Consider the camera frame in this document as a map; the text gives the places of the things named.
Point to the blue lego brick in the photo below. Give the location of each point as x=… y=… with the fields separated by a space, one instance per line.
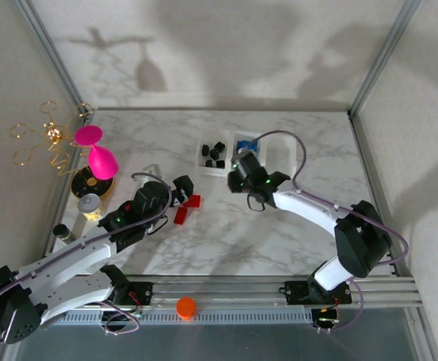
x=243 y=144
x=255 y=145

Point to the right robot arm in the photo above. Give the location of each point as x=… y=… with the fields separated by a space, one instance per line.
x=305 y=210

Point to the aluminium frame post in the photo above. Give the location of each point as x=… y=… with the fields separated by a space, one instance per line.
x=56 y=56
x=384 y=56

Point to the white three-compartment container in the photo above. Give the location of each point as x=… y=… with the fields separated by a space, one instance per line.
x=215 y=172

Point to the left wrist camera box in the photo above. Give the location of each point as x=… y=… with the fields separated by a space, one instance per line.
x=151 y=169

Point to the small lit circuit board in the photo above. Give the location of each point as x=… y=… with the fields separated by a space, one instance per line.
x=130 y=317
x=329 y=320

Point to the aluminium side rail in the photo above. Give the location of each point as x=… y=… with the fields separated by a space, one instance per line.
x=366 y=146

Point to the small black bottle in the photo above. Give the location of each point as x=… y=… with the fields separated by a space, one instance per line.
x=61 y=230

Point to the aluminium frame rail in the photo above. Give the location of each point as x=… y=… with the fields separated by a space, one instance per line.
x=222 y=291

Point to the yellow tin with grey lid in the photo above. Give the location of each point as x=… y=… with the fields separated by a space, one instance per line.
x=90 y=210

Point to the black lego brick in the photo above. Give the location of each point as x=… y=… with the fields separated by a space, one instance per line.
x=219 y=146
x=220 y=164
x=208 y=163
x=205 y=150
x=214 y=153

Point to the aluminium back rail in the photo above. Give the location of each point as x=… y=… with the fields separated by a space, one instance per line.
x=222 y=110

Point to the orange plastic cap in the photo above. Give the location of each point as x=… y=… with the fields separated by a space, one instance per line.
x=186 y=307

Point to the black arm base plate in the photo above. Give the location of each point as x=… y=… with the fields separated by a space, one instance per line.
x=143 y=291
x=295 y=291

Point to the pink plastic goblet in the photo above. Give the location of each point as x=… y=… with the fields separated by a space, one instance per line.
x=102 y=161

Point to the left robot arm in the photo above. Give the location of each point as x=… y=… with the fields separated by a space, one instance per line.
x=64 y=270

